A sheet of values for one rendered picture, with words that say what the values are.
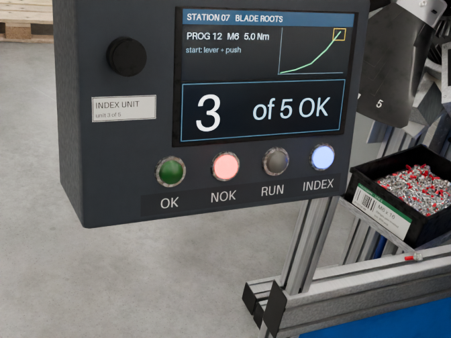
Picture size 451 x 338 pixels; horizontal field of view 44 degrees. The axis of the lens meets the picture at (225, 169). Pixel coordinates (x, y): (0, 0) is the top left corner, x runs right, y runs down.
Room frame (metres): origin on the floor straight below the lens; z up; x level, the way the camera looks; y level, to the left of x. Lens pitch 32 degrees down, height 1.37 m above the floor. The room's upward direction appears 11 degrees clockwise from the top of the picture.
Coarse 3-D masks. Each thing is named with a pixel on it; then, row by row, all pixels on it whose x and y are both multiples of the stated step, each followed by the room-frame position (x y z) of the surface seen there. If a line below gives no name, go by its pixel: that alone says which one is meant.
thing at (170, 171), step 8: (160, 160) 0.39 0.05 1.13; (168, 160) 0.39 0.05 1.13; (176, 160) 0.39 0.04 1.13; (160, 168) 0.38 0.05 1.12; (168, 168) 0.38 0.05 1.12; (176, 168) 0.38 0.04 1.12; (184, 168) 0.39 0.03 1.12; (160, 176) 0.38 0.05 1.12; (168, 176) 0.38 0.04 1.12; (176, 176) 0.38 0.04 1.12; (184, 176) 0.39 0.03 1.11; (168, 184) 0.38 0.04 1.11; (176, 184) 0.39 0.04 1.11
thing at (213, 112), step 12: (192, 84) 0.41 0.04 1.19; (204, 84) 0.42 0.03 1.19; (216, 84) 0.42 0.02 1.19; (228, 84) 0.43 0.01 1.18; (192, 96) 0.41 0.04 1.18; (204, 96) 0.42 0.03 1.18; (216, 96) 0.42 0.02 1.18; (228, 96) 0.43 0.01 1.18; (180, 108) 0.40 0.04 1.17; (192, 108) 0.41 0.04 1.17; (204, 108) 0.41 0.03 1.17; (216, 108) 0.42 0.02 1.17; (228, 108) 0.42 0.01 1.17; (180, 120) 0.40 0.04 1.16; (192, 120) 0.41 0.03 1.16; (204, 120) 0.41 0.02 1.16; (216, 120) 0.42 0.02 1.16; (228, 120) 0.42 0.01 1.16; (180, 132) 0.40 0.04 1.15; (192, 132) 0.40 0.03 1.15; (204, 132) 0.41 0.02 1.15; (216, 132) 0.41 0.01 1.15; (228, 132) 0.42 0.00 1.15
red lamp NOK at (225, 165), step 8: (224, 152) 0.41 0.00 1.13; (232, 152) 0.42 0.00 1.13; (216, 160) 0.41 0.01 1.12; (224, 160) 0.41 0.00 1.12; (232, 160) 0.41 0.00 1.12; (216, 168) 0.40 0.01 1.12; (224, 168) 0.40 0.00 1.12; (232, 168) 0.41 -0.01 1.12; (216, 176) 0.40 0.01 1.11; (224, 176) 0.40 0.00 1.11; (232, 176) 0.41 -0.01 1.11
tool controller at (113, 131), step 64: (64, 0) 0.42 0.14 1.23; (128, 0) 0.40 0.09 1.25; (192, 0) 0.43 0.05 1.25; (256, 0) 0.45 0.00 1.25; (320, 0) 0.49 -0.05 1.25; (64, 64) 0.42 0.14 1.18; (128, 64) 0.38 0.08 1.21; (192, 64) 0.42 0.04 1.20; (256, 64) 0.44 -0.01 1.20; (320, 64) 0.47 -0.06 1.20; (64, 128) 0.41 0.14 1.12; (128, 128) 0.38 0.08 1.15; (256, 128) 0.43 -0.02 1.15; (320, 128) 0.46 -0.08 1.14; (128, 192) 0.37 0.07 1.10; (192, 192) 0.39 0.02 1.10; (256, 192) 0.42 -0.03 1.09; (320, 192) 0.46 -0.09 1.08
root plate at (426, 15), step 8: (400, 0) 1.16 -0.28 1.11; (408, 0) 1.16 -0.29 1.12; (416, 0) 1.16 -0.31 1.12; (424, 0) 1.17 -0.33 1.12; (432, 0) 1.17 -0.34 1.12; (440, 0) 1.17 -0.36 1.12; (408, 8) 1.15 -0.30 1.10; (416, 8) 1.15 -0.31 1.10; (424, 8) 1.16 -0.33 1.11; (432, 8) 1.16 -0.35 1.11; (440, 8) 1.16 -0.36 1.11; (424, 16) 1.15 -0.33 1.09; (432, 16) 1.15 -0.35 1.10; (440, 16) 1.15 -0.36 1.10; (432, 24) 1.14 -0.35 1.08
